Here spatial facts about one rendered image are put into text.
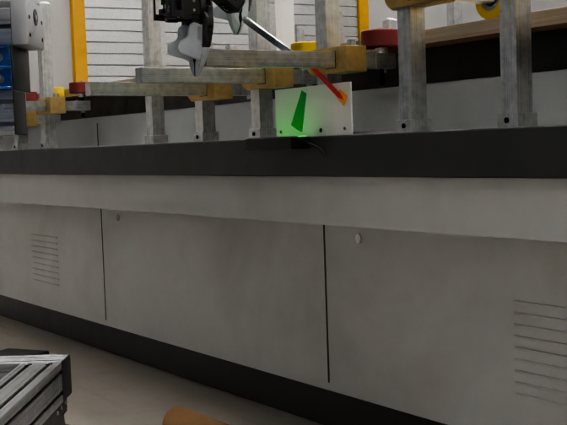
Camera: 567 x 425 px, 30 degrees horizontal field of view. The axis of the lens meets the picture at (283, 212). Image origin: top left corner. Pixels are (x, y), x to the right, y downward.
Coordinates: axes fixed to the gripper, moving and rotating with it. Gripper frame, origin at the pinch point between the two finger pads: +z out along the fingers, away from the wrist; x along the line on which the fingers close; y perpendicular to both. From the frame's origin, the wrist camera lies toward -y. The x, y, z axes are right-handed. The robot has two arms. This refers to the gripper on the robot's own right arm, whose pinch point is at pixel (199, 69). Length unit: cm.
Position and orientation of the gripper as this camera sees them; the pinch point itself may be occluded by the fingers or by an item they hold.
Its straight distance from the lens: 190.9
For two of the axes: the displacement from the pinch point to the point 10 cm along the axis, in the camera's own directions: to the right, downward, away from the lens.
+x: 5.6, 0.3, -8.3
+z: 0.2, 10.0, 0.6
